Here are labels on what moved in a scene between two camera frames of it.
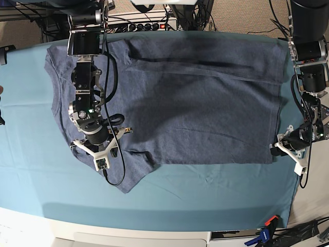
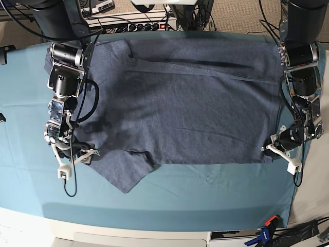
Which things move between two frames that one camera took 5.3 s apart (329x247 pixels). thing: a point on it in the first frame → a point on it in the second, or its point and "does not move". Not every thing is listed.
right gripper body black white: (98, 140) → (69, 152)
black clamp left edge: (3, 53) does not move
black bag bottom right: (285, 237) does not move
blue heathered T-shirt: (190, 100) does not move
